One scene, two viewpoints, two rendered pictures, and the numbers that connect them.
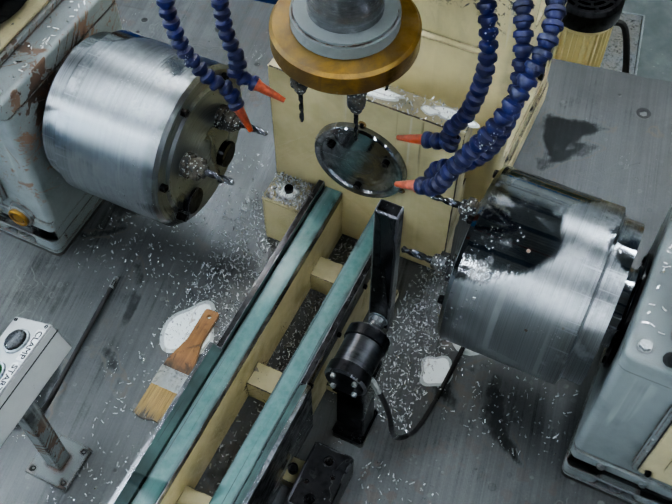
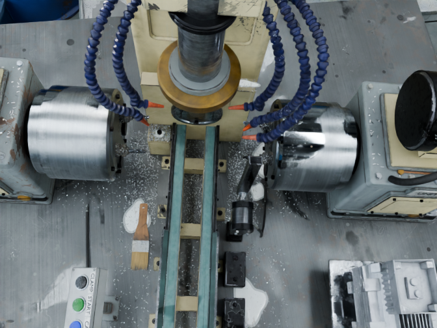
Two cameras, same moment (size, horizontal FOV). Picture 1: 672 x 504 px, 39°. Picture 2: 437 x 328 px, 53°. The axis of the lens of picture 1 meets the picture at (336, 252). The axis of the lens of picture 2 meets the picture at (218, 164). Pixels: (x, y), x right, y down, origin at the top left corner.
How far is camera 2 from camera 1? 0.44 m
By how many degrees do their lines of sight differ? 21
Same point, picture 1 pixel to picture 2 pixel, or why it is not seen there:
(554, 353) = (331, 185)
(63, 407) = not seen: hidden behind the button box
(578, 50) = not seen: outside the picture
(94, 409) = (110, 275)
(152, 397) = (136, 258)
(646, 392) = (377, 190)
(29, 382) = (99, 299)
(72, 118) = (49, 151)
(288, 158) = (155, 118)
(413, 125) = not seen: hidden behind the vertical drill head
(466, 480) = (291, 237)
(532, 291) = (318, 164)
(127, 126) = (84, 147)
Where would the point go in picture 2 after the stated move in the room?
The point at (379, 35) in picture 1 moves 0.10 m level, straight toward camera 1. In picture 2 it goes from (225, 76) to (242, 118)
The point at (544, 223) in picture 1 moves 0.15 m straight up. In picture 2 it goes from (313, 130) to (332, 102)
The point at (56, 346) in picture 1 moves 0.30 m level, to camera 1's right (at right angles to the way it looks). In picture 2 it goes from (102, 275) to (216, 226)
